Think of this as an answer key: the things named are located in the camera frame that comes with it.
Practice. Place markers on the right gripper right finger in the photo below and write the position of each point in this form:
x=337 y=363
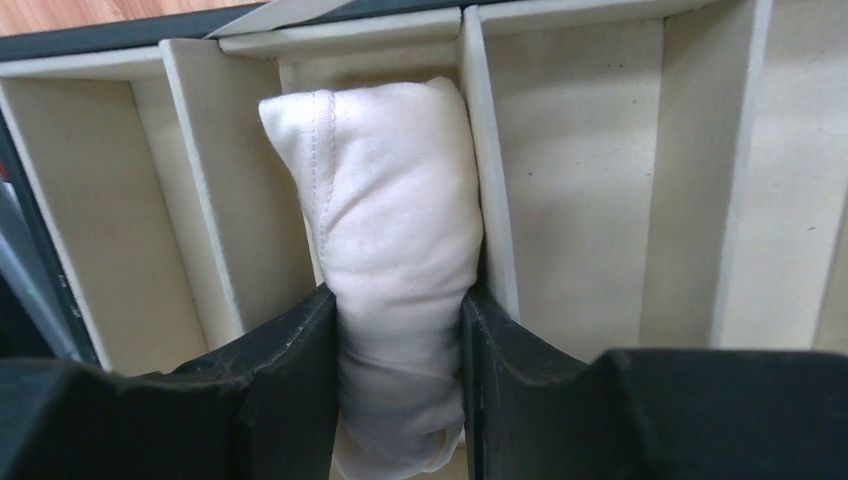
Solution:
x=534 y=412

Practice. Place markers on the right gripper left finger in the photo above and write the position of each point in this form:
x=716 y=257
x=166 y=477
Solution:
x=263 y=406

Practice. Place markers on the cream boxer underwear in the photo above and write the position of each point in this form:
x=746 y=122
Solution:
x=387 y=180

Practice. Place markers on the wooden compartment display box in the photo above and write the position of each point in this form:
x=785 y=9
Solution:
x=651 y=174

